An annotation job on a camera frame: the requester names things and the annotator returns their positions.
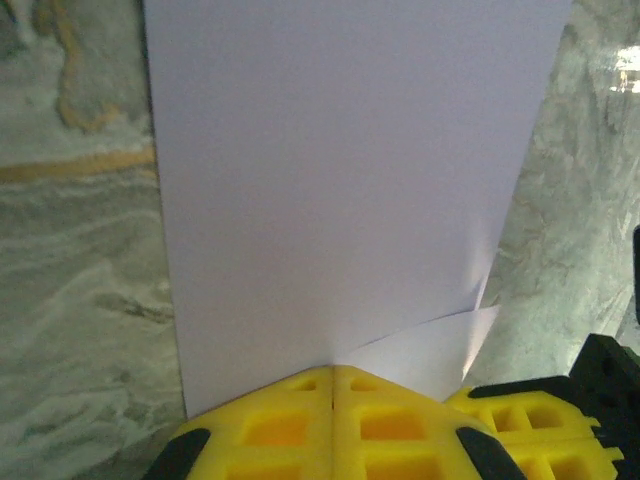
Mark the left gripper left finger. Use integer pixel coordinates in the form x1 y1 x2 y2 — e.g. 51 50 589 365
144 364 335 480

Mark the lavender paper sheet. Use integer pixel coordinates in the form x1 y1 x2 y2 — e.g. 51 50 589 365
141 0 574 421

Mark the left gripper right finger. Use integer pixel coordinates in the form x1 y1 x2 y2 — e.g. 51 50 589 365
332 364 527 480

